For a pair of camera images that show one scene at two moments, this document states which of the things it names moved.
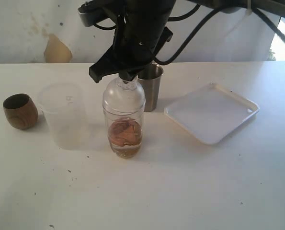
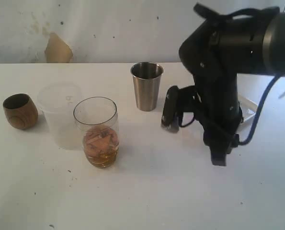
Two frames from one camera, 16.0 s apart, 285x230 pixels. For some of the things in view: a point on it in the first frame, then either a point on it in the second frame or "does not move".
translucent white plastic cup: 64,105 does not move
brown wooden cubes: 125,132 to 100,140
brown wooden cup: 21,111 does not move
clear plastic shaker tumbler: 124,132 to 97,118
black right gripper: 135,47 to 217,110
